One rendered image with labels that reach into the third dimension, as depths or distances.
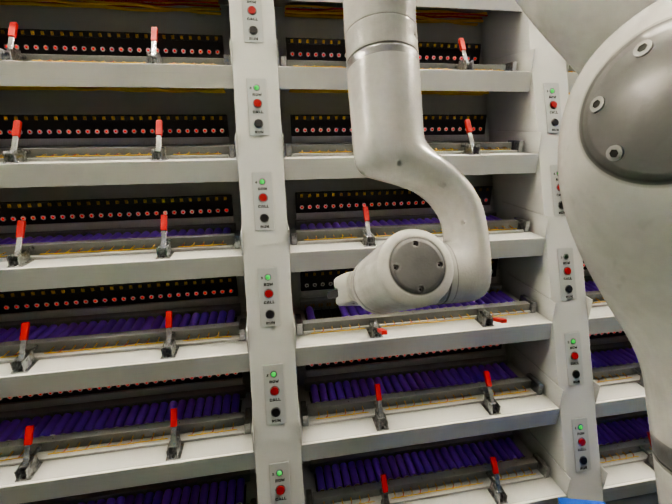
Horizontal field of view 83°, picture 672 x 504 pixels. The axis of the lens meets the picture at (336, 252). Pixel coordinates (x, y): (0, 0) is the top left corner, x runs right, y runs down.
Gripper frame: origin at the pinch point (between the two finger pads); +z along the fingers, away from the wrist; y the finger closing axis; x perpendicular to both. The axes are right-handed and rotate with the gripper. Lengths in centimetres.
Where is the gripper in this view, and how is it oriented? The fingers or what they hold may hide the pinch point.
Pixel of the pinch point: (356, 295)
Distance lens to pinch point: 70.6
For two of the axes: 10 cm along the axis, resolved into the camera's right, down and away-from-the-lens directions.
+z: -1.5, 2.0, 9.7
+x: 1.0, 9.8, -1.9
